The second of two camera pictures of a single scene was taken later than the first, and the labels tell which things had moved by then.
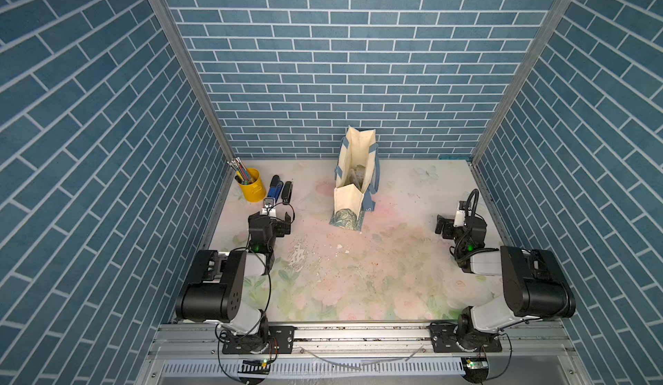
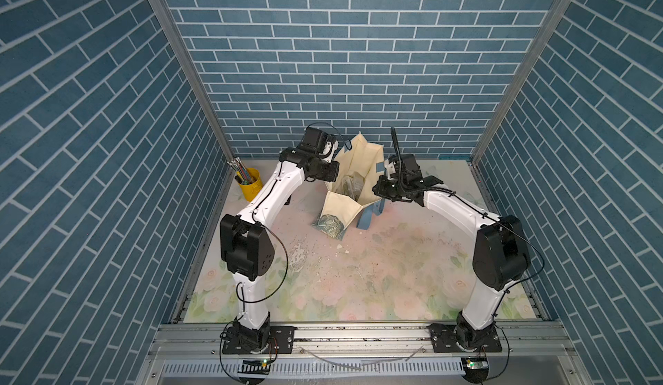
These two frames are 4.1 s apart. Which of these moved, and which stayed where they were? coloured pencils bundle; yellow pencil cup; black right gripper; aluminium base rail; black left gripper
Moved: black left gripper; black right gripper
Stayed: aluminium base rail; coloured pencils bundle; yellow pencil cup
